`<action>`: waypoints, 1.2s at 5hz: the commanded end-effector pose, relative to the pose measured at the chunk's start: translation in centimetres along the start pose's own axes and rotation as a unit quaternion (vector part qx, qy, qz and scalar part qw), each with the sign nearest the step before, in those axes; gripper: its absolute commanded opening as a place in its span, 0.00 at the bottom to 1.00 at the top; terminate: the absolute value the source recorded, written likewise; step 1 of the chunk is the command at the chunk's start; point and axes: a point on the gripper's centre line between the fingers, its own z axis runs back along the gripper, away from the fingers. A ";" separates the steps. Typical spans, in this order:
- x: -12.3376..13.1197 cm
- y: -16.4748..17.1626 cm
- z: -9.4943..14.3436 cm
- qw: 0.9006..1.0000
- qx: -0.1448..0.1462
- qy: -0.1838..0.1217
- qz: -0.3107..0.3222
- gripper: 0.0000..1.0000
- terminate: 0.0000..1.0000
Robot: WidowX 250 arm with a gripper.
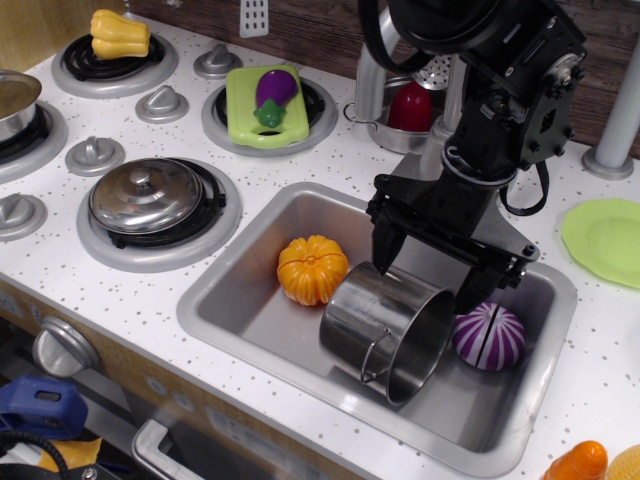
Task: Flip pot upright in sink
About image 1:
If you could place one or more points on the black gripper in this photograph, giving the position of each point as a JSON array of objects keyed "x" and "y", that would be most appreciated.
[{"x": 458, "y": 218}]

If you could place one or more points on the stainless steel pot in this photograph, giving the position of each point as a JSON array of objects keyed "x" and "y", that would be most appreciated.
[{"x": 387, "y": 331}]

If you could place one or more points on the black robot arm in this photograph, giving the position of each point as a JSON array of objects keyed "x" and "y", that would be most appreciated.
[{"x": 524, "y": 63}]

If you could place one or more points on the small steel pot at back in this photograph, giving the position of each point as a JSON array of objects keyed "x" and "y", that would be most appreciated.
[{"x": 400, "y": 137}]

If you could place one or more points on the red toy item in pot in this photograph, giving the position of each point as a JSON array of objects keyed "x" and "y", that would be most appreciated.
[{"x": 411, "y": 109}]

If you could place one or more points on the silver toy sink basin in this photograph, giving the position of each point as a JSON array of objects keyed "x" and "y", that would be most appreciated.
[{"x": 474, "y": 421}]

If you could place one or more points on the steel pot lid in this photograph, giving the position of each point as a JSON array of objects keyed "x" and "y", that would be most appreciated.
[{"x": 145, "y": 196}]

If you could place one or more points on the steel pot on left burner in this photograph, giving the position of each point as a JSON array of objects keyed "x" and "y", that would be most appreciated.
[{"x": 19, "y": 93}]

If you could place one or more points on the purple striped toy onion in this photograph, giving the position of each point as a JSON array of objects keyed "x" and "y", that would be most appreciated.
[{"x": 489, "y": 338}]

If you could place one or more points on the orange toy pumpkin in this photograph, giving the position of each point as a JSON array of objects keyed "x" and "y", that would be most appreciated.
[{"x": 310, "y": 269}]

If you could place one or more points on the green toy plate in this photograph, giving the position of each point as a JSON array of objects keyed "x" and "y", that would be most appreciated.
[{"x": 603, "y": 237}]

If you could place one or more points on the silver slotted ladle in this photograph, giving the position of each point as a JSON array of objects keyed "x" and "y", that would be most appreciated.
[{"x": 434, "y": 70}]

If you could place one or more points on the back right stove burner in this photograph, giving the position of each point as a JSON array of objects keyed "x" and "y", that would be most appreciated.
[{"x": 321, "y": 111}]

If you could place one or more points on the stove burner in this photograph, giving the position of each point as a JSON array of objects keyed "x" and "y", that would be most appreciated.
[
  {"x": 321, "y": 111},
  {"x": 77, "y": 70},
  {"x": 43, "y": 151},
  {"x": 198, "y": 236}
]

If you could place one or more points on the silver toy faucet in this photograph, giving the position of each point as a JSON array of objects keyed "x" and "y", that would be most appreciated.
[{"x": 423, "y": 159}]

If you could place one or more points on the front right stove burner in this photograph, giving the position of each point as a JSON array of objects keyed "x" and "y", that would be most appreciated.
[{"x": 198, "y": 236}]

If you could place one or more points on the green toy cutting board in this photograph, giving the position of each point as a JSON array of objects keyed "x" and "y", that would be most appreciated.
[{"x": 244, "y": 128}]

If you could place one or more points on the purple toy eggplant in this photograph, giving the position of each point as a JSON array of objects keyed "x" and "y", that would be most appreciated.
[{"x": 275, "y": 89}]

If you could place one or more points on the orange toy bottle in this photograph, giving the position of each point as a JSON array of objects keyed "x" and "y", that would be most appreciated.
[{"x": 587, "y": 460}]

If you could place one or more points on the yellow mesh toy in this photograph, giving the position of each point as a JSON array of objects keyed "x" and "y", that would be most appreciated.
[{"x": 626, "y": 465}]

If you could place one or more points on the silver stove knob top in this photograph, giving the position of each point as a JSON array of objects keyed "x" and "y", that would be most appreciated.
[{"x": 216, "y": 63}]

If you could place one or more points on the silver stove knob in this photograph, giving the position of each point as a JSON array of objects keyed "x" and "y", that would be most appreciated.
[
  {"x": 164, "y": 105},
  {"x": 216, "y": 63},
  {"x": 94, "y": 156}
]

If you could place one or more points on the silver stove knob middle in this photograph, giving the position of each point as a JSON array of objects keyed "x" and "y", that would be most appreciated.
[{"x": 164, "y": 105}]

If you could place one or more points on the silver stove knob lower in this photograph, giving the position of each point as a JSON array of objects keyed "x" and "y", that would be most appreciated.
[{"x": 94, "y": 156}]

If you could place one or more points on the silver oven knob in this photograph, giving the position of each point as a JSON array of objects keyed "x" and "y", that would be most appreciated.
[{"x": 61, "y": 351}]

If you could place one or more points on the yellow toy bell pepper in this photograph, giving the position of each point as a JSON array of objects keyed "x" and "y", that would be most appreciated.
[{"x": 116, "y": 37}]

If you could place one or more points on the back left stove burner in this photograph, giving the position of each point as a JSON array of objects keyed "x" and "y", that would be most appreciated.
[{"x": 77, "y": 70}]

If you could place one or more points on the yellow cloth lower left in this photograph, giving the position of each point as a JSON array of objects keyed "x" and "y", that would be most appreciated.
[{"x": 75, "y": 454}]

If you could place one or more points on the silver stove knob left edge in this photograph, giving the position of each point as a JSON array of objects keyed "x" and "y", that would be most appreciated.
[{"x": 21, "y": 215}]

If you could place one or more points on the grey post with base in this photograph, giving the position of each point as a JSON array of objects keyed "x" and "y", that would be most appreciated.
[{"x": 611, "y": 158}]

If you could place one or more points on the silver oven door handle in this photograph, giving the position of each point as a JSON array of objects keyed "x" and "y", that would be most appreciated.
[{"x": 149, "y": 447}]

